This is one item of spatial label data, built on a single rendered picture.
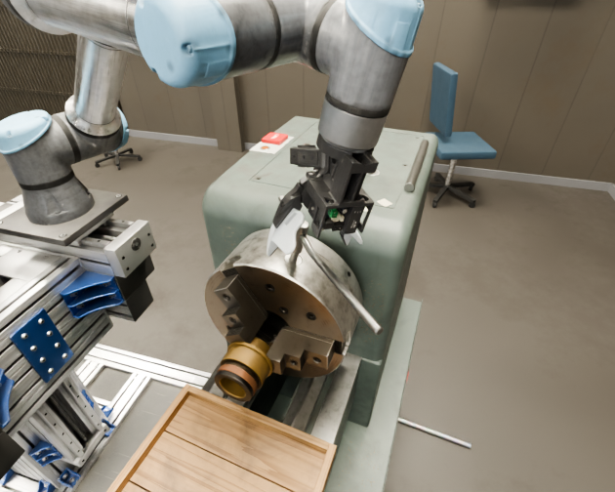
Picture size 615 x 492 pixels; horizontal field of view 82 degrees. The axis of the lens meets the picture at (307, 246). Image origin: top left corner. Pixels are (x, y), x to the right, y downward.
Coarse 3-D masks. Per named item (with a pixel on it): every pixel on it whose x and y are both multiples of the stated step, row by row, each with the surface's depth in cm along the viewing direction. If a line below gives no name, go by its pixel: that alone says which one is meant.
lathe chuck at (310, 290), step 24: (264, 240) 70; (240, 264) 64; (264, 264) 63; (312, 264) 65; (264, 288) 66; (288, 288) 63; (312, 288) 62; (336, 288) 66; (216, 312) 77; (288, 312) 67; (312, 312) 64; (336, 312) 63; (336, 336) 66; (336, 360) 70
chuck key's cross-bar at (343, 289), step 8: (280, 200) 66; (304, 240) 59; (312, 248) 58; (312, 256) 56; (320, 264) 54; (328, 272) 52; (336, 280) 50; (344, 288) 49; (344, 296) 48; (352, 296) 47; (352, 304) 46; (360, 304) 46; (360, 312) 45; (368, 312) 45; (368, 320) 44; (376, 320) 44; (376, 328) 43
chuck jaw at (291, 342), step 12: (288, 336) 67; (300, 336) 67; (312, 336) 67; (276, 348) 65; (288, 348) 65; (300, 348) 65; (312, 348) 65; (324, 348) 65; (336, 348) 68; (276, 360) 63; (288, 360) 65; (300, 360) 64; (312, 360) 66; (324, 360) 64; (276, 372) 65
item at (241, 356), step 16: (240, 352) 62; (256, 352) 63; (224, 368) 61; (240, 368) 60; (256, 368) 61; (272, 368) 65; (224, 384) 63; (240, 384) 59; (256, 384) 61; (240, 400) 63
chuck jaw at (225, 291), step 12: (228, 264) 69; (228, 276) 67; (240, 276) 66; (216, 288) 66; (228, 288) 63; (240, 288) 65; (228, 300) 65; (240, 300) 65; (252, 300) 67; (228, 312) 65; (240, 312) 64; (252, 312) 66; (264, 312) 69; (228, 324) 66; (240, 324) 64; (252, 324) 66; (228, 336) 64; (240, 336) 63; (252, 336) 65
